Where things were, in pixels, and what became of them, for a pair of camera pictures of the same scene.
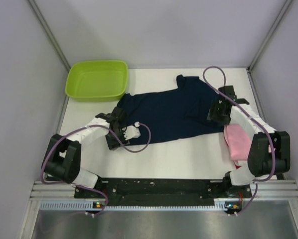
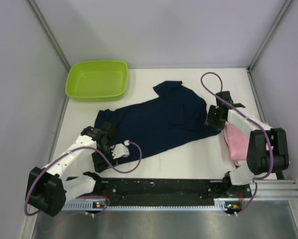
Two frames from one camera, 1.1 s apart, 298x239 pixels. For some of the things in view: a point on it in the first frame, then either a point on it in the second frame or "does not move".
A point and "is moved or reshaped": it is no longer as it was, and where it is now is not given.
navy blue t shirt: (177, 113) is moved or reshaped
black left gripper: (112, 144) to (98, 165)
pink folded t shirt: (238, 142) does not move
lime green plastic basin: (96, 80) does not move
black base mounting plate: (161, 192) does not move
